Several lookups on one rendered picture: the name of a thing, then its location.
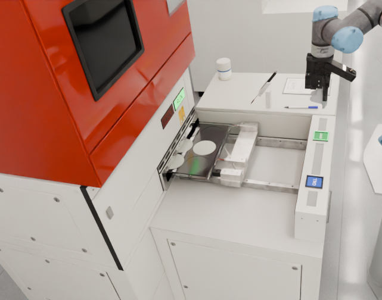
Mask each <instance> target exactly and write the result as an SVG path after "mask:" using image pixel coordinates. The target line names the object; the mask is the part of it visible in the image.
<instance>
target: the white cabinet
mask: <svg viewBox="0 0 382 300"><path fill-rule="evenodd" d="M329 192H330V202H329V203H328V202H327V210H328V220H327V221H326V220H325V226H326V224H327V223H329V219H330V208H331V195H332V190H330V185H329V191H328V195H329ZM328 205H329V208H328ZM326 219H327V213H326ZM150 229H151V232H152V235H153V238H154V241H155V243H156V247H157V250H158V252H159V255H160V258H161V261H162V264H163V267H164V270H165V272H166V275H167V279H168V281H169V284H170V287H171V290H172V293H173V296H174V298H175V300H318V298H319V287H320V279H321V268H322V259H319V258H313V257H307V256H303V255H297V254H291V253H287V252H281V251H274V250H271V249H265V248H258V247H255V246H248V245H242V244H239V243H232V242H226V241H222V240H216V239H210V238H206V237H200V236H194V235H188V234H184V233H178V232H172V231H168V230H162V229H156V228H152V227H150ZM324 237H325V232H324ZM323 250H324V243H323ZM323 250H322V256H323Z"/></svg>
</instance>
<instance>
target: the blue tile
mask: <svg viewBox="0 0 382 300"><path fill-rule="evenodd" d="M321 184H322V178H317V177H308V182H307V186H316V187H321Z"/></svg>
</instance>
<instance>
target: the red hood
mask: <svg viewBox="0 0 382 300"><path fill-rule="evenodd" d="M194 58H195V49H194V41H193V37H192V32H191V23H190V16H189V12H188V4H187V0H0V173H4V174H12V175H16V176H24V177H31V178H36V179H44V180H51V181H55V182H63V183H71V184H75V185H82V186H90V187H95V188H101V187H102V186H103V184H104V183H105V182H106V180H107V179H108V178H109V176H110V174H111V173H112V172H113V170H114V169H115V168H116V167H117V165H118V163H119V162H120V161H121V159H122V158H123V157H124V155H125V154H126V153H127V151H128V150H129V148H130V147H131V146H132V144H133V143H134V141H135V140H136V139H137V137H138V136H139V134H140V133H141V132H142V130H143V129H144V127H145V126H146V125H147V123H148V122H149V120H150V119H151V118H152V116H153V115H154V113H155V112H156V111H157V109H158V108H159V106H160V105H161V104H162V102H163V101H164V100H165V98H166V97H167V96H168V94H169V92H170V91H171V90H172V89H173V87H174V85H176V83H177V81H178V80H179V79H180V77H181V76H182V75H183V73H184V72H185V70H186V69H187V68H188V66H189V65H190V64H191V62H192V61H193V59H194Z"/></svg>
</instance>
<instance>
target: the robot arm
mask: <svg viewBox="0 0 382 300"><path fill-rule="evenodd" d="M377 25H379V26H381V27H382V0H367V1H366V2H365V3H364V4H362V5H361V6H360V7H359V8H357V9H356V10H354V11H353V12H352V13H351V14H349V15H348V16H347V17H346V18H344V19H343V20H341V19H339V18H338V8H337V7H335V6H332V5H323V6H320V7H317V8H315V9H314V11H313V18H312V42H311V53H307V57H306V74H305V89H311V90H314V91H312V92H311V95H312V96H311V97H310V101H312V102H316V103H319V104H322V109H324V108H325V107H326V106H327V100H328V88H329V87H330V78H331V72H332V73H334V74H336V75H338V76H340V77H342V78H344V79H346V80H348V81H350V82H353V81H354V80H355V78H356V71H355V70H354V69H352V68H349V67H347V66H345V65H343V64H341V63H340V62H338V61H336V60H334V59H333V58H334V53H335V49H336V50H338V51H341V52H343V53H345V54H350V53H353V52H355V51H356V50H358V49H359V47H360V45H361V44H362V42H363V40H364V35H365V34H366V33H368V32H369V31H370V30H372V29H373V28H374V27H375V26H377ZM378 141H379V143H380V144H381V146H382V135H381V136H380V137H379V138H378Z"/></svg>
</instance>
